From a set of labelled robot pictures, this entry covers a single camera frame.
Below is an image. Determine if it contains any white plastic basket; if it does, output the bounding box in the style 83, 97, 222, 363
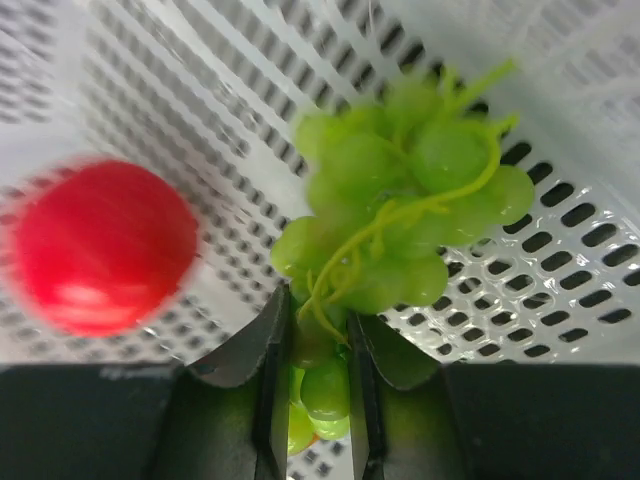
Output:
0, 0, 640, 480

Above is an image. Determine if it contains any red apple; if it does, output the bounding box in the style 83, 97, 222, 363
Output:
6, 156, 199, 336

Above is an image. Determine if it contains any green leafy vegetable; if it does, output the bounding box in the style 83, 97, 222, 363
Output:
270, 60, 534, 455

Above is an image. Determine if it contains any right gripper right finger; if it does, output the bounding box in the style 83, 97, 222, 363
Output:
347, 314, 437, 479

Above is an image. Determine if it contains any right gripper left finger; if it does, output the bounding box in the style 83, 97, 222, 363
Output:
190, 286, 291, 479

